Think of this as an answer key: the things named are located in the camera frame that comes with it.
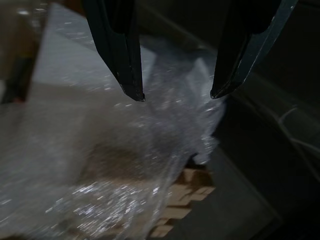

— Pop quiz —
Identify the clear bubble wrap bag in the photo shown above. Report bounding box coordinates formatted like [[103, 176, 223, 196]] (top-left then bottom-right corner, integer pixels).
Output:
[[0, 2, 228, 240]]

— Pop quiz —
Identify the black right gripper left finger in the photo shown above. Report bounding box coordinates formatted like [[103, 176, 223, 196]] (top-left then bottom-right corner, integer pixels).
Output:
[[83, 0, 147, 103]]

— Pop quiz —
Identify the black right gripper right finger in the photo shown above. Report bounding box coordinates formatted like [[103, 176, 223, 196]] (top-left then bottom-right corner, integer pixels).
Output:
[[210, 0, 300, 100]]

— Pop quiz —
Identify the wooden block rack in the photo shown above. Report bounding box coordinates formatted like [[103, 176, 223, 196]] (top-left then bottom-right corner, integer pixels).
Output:
[[149, 167, 216, 238]]

